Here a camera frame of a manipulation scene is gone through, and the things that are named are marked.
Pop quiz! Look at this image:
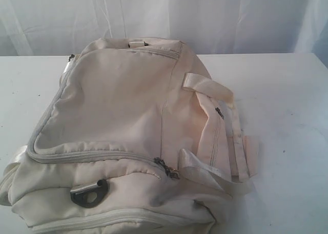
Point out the cream fabric duffel bag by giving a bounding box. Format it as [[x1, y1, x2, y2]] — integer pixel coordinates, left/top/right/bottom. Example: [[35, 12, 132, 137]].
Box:
[[1, 38, 258, 233]]

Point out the white backdrop curtain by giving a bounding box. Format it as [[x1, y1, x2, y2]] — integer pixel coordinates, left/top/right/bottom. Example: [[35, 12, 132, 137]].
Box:
[[1, 0, 327, 60]]

